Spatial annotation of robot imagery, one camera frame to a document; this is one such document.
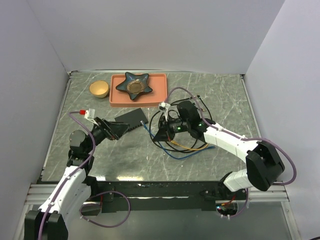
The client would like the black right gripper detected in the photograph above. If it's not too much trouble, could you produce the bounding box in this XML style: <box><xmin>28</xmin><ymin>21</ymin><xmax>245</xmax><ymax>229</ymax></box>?
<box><xmin>153</xmin><ymin>114</ymin><xmax>191</xmax><ymax>142</ymax></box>

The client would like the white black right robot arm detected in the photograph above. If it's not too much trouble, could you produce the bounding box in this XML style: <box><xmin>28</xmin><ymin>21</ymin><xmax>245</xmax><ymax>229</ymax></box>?
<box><xmin>153</xmin><ymin>100</ymin><xmax>285</xmax><ymax>200</ymax></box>

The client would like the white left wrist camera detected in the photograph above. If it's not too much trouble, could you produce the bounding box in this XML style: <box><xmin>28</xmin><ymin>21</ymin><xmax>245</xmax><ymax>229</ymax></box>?
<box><xmin>79</xmin><ymin>108</ymin><xmax>98</xmax><ymax>126</ymax></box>

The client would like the black network switch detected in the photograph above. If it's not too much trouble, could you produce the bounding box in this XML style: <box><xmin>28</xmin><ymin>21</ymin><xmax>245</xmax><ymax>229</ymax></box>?
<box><xmin>114</xmin><ymin>108</ymin><xmax>148</xmax><ymax>132</ymax></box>

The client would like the yellow ethernet cable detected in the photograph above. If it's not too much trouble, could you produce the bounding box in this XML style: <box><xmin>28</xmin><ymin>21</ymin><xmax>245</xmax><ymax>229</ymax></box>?
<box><xmin>170</xmin><ymin>140</ymin><xmax>210</xmax><ymax>152</ymax></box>

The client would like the blue ethernet cable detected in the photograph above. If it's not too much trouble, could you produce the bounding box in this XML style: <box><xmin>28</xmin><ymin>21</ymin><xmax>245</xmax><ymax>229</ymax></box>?
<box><xmin>140</xmin><ymin>120</ymin><xmax>216</xmax><ymax>160</ymax></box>

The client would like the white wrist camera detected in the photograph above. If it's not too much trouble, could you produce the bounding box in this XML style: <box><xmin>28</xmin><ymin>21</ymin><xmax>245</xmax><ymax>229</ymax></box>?
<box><xmin>79</xmin><ymin>108</ymin><xmax>98</xmax><ymax>126</ymax></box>
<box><xmin>158</xmin><ymin>102</ymin><xmax>171</xmax><ymax>121</ymax></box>

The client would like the blue star-shaped dish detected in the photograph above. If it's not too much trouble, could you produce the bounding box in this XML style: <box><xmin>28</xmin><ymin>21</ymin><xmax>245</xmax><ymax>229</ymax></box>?
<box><xmin>115</xmin><ymin>72</ymin><xmax>153</xmax><ymax>101</ymax></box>

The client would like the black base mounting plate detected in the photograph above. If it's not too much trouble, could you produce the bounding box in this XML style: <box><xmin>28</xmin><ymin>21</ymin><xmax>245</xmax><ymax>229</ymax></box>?
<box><xmin>83</xmin><ymin>176</ymin><xmax>247</xmax><ymax>213</ymax></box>

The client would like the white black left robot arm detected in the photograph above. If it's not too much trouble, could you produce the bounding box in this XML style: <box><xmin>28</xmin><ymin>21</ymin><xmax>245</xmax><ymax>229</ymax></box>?
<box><xmin>24</xmin><ymin>117</ymin><xmax>130</xmax><ymax>240</ymax></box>

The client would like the black coaxial cable bundle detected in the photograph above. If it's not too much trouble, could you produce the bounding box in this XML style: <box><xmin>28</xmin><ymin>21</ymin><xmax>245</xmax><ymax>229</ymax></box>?
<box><xmin>149</xmin><ymin>94</ymin><xmax>213</xmax><ymax>154</ymax></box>

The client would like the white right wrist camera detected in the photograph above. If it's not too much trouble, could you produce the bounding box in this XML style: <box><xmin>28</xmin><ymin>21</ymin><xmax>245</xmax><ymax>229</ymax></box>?
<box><xmin>158</xmin><ymin>102</ymin><xmax>171</xmax><ymax>121</ymax></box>

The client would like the yellow wooden bowl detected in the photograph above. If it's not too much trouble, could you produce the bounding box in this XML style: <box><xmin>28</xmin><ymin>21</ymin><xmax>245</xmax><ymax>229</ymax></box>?
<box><xmin>89</xmin><ymin>80</ymin><xmax>110</xmax><ymax>99</ymax></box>

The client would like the aluminium frame rail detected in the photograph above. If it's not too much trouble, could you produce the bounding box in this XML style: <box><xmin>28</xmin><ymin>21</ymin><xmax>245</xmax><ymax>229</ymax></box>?
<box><xmin>25</xmin><ymin>184</ymin><xmax>290</xmax><ymax>205</ymax></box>

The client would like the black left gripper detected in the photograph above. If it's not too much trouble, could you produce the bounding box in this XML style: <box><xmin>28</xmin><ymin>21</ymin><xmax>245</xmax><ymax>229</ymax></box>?
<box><xmin>85</xmin><ymin>117</ymin><xmax>131</xmax><ymax>153</ymax></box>

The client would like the salmon pink tray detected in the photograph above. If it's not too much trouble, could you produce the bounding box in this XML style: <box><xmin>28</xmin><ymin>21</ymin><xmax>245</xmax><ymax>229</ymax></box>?
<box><xmin>109</xmin><ymin>73</ymin><xmax>168</xmax><ymax>108</ymax></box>

